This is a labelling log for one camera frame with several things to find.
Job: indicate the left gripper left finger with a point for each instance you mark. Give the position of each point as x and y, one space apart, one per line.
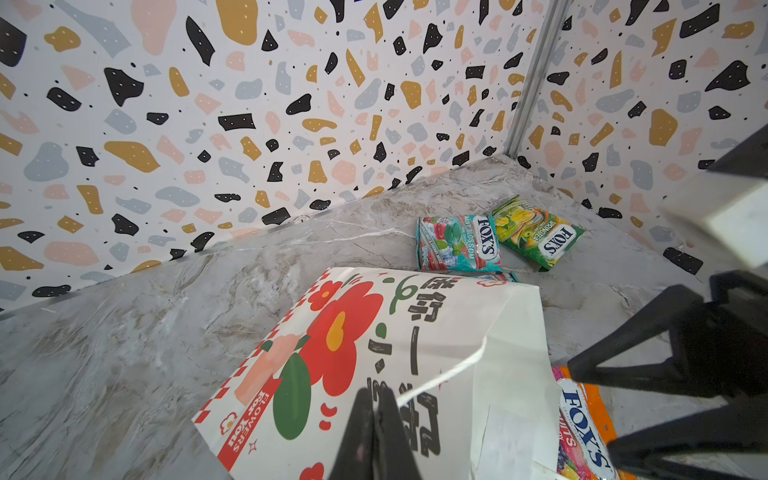
354 459

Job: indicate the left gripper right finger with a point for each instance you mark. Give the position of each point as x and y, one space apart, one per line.
393 458

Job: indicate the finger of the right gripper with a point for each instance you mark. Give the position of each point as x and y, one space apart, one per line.
677 313
739 428

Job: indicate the white floral paper bag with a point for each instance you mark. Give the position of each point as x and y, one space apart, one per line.
464 357

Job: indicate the orange Fox's candy bag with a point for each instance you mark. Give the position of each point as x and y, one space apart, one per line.
585 429

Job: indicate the green candy bag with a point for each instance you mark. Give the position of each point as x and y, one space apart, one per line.
534 233

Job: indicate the teal Fox's mint candy bag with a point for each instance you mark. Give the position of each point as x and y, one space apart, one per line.
459 244

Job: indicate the right aluminium corner post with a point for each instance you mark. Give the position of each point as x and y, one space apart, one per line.
546 36

